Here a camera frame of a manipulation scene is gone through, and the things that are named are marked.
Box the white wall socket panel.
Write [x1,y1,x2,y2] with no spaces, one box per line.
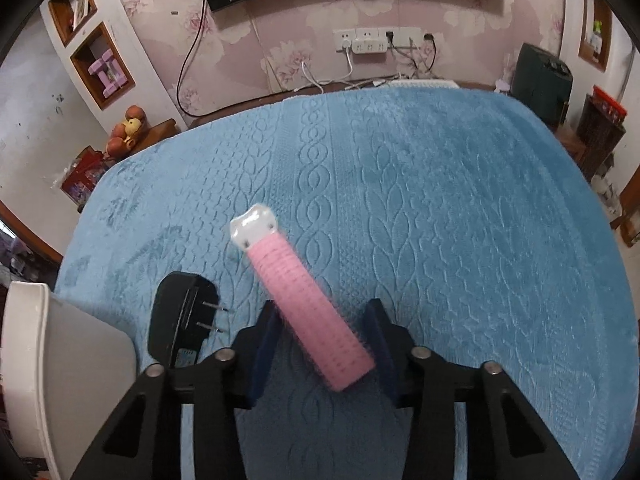
[333,26,436,53]

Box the pink dumbbell pair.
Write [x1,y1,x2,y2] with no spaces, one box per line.
[89,50,128,98]

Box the white extension strip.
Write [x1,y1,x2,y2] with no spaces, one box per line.
[390,77,458,90]

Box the wooden cabinet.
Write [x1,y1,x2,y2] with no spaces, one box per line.
[75,119,181,211]

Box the fruit stand with peaches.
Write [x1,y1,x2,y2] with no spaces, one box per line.
[106,105,146,158]

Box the white power strip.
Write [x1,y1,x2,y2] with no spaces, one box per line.
[351,38,388,55]

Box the white charging cable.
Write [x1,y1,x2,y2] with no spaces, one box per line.
[294,52,356,93]

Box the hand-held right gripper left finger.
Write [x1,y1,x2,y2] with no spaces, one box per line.
[70,300,278,480]

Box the black plug cable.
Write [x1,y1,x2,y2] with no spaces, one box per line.
[387,32,437,79]

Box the pink hair roller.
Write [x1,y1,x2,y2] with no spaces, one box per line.
[230,203,376,392]

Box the white plastic tray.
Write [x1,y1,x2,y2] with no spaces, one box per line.
[0,281,138,480]

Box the wooden framed wall niche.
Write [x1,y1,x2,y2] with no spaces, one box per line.
[579,0,613,72]

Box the wooden door frame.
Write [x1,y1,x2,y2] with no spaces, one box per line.
[0,200,63,266]

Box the red gift box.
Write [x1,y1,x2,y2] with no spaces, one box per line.
[61,146,113,206]

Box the dark wicker basket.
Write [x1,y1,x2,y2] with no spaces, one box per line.
[580,86,627,177]

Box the black television cable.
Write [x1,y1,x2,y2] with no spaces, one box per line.
[176,0,208,117]

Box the white plastic bag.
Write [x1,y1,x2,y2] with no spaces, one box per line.
[592,157,626,221]

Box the wooden side table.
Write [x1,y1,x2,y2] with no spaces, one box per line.
[555,125,587,173]

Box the black charger plug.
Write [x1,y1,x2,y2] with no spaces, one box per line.
[151,271,230,368]

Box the white wall shelf unit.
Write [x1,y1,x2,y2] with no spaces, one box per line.
[39,0,141,126]

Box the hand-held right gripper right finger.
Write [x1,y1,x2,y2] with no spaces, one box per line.
[364,299,571,480]

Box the dark green heater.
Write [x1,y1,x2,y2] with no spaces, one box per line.
[511,42,573,128]

